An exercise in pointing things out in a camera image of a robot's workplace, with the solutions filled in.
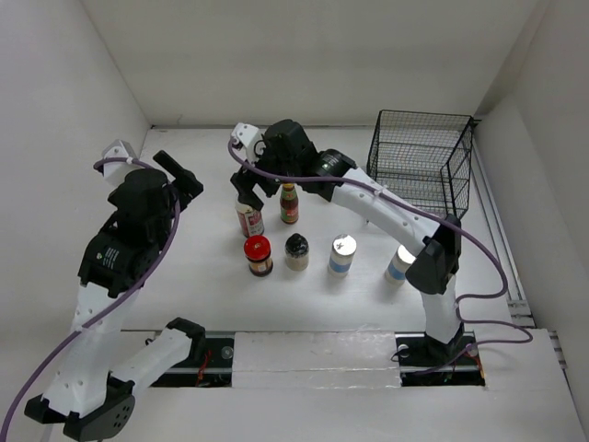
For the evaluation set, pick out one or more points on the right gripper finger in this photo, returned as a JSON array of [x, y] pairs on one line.
[[269, 186], [244, 182]]

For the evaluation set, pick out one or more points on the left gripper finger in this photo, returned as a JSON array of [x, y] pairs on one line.
[[187, 187], [168, 163]]

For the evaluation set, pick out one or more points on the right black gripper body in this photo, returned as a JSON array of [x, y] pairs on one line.
[[271, 163]]

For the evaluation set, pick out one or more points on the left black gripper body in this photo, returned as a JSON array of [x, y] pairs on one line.
[[163, 230]]

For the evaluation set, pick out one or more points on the green-label chili sauce bottle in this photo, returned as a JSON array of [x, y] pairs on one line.
[[289, 204]]

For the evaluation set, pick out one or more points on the tall red-label sauce bottle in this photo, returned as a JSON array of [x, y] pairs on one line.
[[250, 219]]

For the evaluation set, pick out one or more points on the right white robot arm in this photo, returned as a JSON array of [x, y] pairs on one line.
[[435, 243]]

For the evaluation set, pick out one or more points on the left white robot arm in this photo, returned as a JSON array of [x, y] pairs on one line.
[[92, 399]]

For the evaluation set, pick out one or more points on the red-lid sauce jar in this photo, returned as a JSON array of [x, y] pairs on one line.
[[257, 250]]

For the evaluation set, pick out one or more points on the black-cap white spice bottle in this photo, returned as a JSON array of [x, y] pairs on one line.
[[296, 250]]

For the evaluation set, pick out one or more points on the blue-band silver-top shaker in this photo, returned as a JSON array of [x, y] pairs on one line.
[[398, 266], [342, 252]]

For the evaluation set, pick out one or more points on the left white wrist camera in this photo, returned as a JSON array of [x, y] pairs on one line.
[[115, 172]]

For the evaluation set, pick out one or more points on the black wire basket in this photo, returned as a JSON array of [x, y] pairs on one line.
[[424, 158]]

